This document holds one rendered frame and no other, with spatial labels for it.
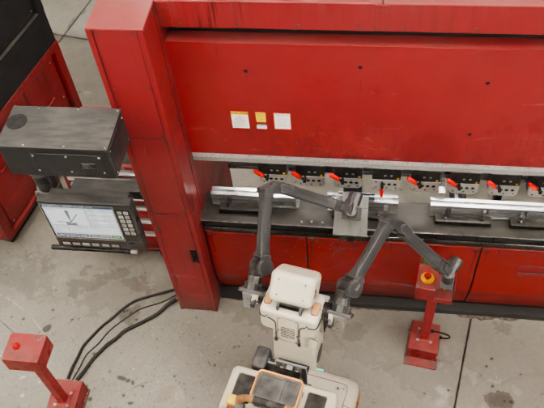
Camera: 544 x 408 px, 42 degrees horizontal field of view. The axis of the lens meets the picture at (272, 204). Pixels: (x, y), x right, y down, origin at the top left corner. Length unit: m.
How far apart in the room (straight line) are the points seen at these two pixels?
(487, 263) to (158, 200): 1.88
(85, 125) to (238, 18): 0.80
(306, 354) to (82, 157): 1.46
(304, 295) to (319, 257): 1.05
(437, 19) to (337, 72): 0.52
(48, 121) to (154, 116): 0.47
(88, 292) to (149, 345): 0.62
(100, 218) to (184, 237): 0.77
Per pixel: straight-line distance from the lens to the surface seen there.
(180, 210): 3.87
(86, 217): 3.45
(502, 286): 4.45
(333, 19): 3.07
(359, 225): 3.83
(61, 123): 3.23
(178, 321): 4.76
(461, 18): 3.07
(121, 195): 3.37
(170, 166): 3.59
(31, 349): 3.99
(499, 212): 4.06
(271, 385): 3.49
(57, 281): 5.17
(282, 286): 3.22
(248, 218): 4.04
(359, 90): 3.34
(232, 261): 4.39
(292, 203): 4.03
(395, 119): 3.47
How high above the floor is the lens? 4.10
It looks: 52 degrees down
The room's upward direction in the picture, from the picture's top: 7 degrees counter-clockwise
